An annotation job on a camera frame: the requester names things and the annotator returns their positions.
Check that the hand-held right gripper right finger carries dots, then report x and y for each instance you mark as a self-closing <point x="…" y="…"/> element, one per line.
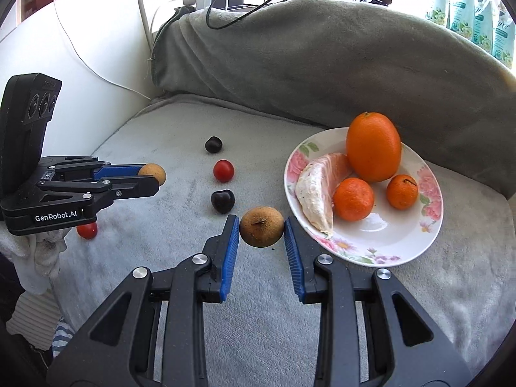
<point x="293" y="250"/>

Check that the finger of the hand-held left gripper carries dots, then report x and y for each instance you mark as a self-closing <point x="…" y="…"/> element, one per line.
<point x="117" y="170"/>
<point x="133" y="187"/>

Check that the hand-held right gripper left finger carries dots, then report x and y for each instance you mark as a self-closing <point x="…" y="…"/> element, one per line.
<point x="229" y="250"/>

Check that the brown longan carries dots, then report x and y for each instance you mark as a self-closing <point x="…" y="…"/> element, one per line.
<point x="262" y="226"/>
<point x="155" y="173"/>

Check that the peeled pomelo segment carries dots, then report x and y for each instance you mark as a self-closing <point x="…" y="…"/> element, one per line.
<point x="318" y="193"/>

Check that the small mandarin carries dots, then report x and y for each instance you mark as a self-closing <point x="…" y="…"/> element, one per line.
<point x="402" y="192"/>
<point x="353" y="198"/>

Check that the floral white plate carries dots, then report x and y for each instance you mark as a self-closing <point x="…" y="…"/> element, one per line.
<point x="383" y="238"/>

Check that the large orange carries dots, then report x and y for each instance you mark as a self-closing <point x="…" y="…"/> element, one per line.
<point x="373" y="147"/>

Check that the person's left hand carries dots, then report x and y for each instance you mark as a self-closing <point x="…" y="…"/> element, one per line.
<point x="40" y="256"/>

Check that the dark cherry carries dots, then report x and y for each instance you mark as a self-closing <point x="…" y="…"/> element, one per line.
<point x="223" y="201"/>
<point x="213" y="144"/>

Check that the red cherry tomato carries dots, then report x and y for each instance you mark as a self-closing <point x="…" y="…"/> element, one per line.
<point x="223" y="170"/>
<point x="87" y="230"/>

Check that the light grey fleece mat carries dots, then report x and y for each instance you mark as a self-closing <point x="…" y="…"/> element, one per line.
<point x="262" y="330"/>

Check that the white board panel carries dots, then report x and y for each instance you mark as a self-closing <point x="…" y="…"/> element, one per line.
<point x="100" y="28"/>

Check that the dark grey blanket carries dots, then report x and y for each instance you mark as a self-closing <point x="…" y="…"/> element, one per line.
<point x="302" y="60"/>

